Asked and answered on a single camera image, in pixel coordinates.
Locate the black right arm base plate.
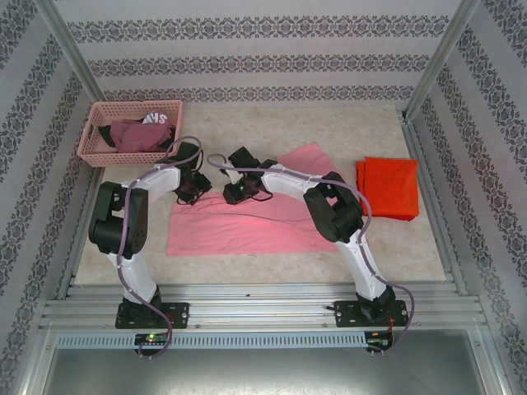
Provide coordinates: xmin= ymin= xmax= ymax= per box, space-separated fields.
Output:
xmin=333 ymin=300 xmax=408 ymax=329

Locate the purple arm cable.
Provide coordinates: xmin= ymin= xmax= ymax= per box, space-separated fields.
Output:
xmin=208 ymin=153 xmax=415 ymax=356
xmin=117 ymin=137 xmax=206 ymax=360

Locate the grey metal sheet panel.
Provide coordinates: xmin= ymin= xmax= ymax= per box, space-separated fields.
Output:
xmin=40 ymin=348 xmax=506 ymax=395

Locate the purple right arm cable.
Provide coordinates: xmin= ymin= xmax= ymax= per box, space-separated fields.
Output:
xmin=208 ymin=153 xmax=415 ymax=356

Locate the pink plastic lattice basket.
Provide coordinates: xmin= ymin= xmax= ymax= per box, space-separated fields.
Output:
xmin=77 ymin=99 xmax=184 ymax=168

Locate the slotted grey cable duct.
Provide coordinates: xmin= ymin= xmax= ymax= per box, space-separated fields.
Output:
xmin=55 ymin=332 xmax=367 ymax=350

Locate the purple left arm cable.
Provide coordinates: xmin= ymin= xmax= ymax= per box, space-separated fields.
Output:
xmin=117 ymin=137 xmax=206 ymax=360

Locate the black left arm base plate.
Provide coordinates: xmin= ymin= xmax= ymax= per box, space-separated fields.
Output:
xmin=114 ymin=302 xmax=190 ymax=330

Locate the folded orange-red t-shirt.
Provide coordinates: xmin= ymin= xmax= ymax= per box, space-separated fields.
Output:
xmin=355 ymin=156 xmax=421 ymax=222

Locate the aluminium table side rail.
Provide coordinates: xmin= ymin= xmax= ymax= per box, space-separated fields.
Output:
xmin=56 ymin=166 xmax=106 ymax=300
xmin=401 ymin=107 xmax=469 ymax=297

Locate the pink t-shirt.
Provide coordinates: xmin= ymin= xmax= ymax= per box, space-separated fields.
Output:
xmin=166 ymin=142 xmax=343 ymax=257

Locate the aluminium rail frame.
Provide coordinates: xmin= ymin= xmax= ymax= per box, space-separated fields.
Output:
xmin=39 ymin=281 xmax=485 ymax=332

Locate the controller circuit board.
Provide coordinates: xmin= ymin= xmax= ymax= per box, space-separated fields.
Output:
xmin=134 ymin=332 xmax=170 ymax=346
xmin=366 ymin=331 xmax=394 ymax=351

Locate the maroon t-shirt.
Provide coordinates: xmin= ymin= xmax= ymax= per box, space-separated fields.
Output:
xmin=109 ymin=118 xmax=174 ymax=154

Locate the right controller circuit board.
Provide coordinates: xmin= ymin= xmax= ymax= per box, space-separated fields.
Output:
xmin=366 ymin=331 xmax=394 ymax=351

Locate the left controller circuit board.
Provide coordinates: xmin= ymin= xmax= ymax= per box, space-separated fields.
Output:
xmin=134 ymin=332 xmax=170 ymax=346

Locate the aluminium corner post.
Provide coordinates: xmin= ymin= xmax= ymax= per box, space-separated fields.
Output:
xmin=401 ymin=0 xmax=487 ymax=124
xmin=39 ymin=0 xmax=109 ymax=124

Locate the purple garment with white letters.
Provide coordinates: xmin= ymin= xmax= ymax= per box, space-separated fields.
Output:
xmin=139 ymin=109 xmax=172 ymax=127

